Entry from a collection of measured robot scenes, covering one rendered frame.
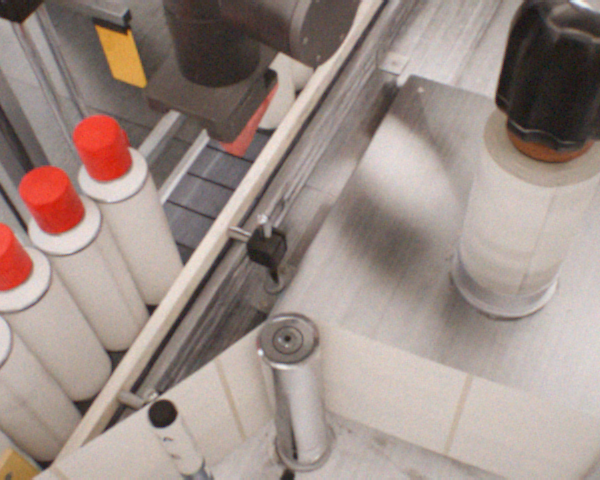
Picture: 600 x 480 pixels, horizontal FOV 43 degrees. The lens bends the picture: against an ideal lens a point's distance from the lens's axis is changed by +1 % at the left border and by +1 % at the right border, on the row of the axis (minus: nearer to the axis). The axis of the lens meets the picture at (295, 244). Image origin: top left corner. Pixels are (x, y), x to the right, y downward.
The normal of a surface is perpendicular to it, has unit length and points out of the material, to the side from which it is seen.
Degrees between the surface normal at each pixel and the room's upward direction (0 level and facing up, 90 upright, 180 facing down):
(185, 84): 1
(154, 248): 90
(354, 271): 0
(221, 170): 0
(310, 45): 91
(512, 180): 92
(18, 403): 90
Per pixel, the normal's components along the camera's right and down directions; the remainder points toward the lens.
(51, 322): 0.70, 0.57
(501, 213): -0.66, 0.65
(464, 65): -0.06, -0.55
